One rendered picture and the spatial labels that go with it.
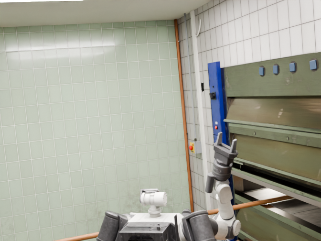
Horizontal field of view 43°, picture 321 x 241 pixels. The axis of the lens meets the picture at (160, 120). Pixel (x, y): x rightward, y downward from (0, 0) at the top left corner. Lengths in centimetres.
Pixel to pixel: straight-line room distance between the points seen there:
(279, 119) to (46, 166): 205
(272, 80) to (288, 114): 24
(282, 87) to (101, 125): 180
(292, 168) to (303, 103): 37
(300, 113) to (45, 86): 215
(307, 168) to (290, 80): 47
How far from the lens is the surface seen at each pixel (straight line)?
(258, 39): 258
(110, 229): 201
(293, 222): 252
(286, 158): 244
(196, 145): 352
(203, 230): 187
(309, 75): 220
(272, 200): 283
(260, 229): 288
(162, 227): 183
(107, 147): 367
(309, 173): 227
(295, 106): 233
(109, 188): 373
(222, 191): 196
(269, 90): 251
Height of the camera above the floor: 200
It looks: 5 degrees down
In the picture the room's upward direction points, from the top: 5 degrees counter-clockwise
